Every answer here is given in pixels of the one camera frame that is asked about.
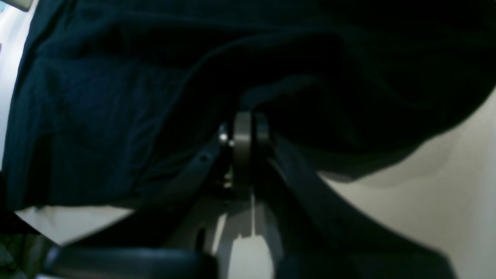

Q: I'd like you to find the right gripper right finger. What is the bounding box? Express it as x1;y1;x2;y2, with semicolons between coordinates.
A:
253;114;455;279

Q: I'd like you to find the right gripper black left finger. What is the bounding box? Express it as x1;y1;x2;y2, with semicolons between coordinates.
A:
43;112;255;279

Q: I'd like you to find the black t-shirt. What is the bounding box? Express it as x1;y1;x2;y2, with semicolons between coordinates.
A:
1;0;496;211

